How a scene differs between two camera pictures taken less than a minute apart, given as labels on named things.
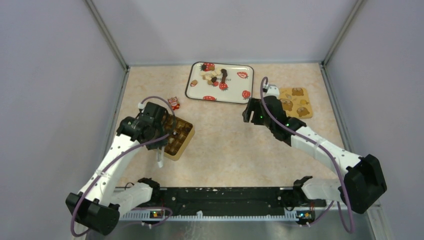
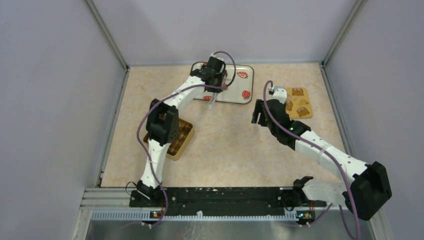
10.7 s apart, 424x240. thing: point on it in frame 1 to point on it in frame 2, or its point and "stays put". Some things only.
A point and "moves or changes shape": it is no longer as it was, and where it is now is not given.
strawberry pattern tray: (220, 82) stays put
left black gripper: (162, 143) to (217, 90)
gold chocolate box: (179, 139) stays put
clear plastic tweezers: (160, 162) moves or changes shape
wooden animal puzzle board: (295, 102) stays put
